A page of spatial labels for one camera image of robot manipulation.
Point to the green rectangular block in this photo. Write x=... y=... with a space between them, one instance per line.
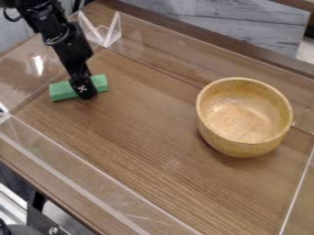
x=60 y=90

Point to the brown wooden bowl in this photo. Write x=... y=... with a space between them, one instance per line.
x=245 y=116

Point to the black metal base bracket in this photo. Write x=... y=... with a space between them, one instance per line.
x=43 y=224

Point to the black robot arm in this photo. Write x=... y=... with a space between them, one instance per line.
x=63 y=35

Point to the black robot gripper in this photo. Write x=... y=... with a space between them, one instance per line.
x=74 y=52

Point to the black table leg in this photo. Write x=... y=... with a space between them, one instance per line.
x=36 y=201

